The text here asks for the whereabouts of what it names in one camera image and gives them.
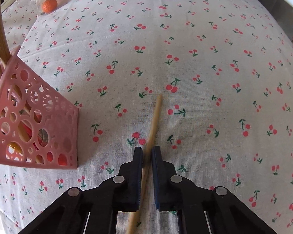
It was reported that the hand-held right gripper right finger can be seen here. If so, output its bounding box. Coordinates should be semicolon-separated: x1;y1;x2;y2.
151;146;277;234

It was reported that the white curved rail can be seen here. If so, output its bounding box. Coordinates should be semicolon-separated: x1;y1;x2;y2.
256;0;293;61

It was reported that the pink perforated utensil basket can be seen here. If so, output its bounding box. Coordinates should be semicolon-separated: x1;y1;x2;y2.
0;45;80;170

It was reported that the short pale wooden chopstick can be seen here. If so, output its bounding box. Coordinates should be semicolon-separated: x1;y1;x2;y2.
126;95;163;234

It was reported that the tangerine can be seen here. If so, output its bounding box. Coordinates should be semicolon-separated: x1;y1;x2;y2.
42;0;58;14

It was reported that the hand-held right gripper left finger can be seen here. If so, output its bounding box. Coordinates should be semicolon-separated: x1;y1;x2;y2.
13;146;143;234

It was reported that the cherry print tablecloth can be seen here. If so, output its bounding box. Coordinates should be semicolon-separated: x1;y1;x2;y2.
0;0;293;234

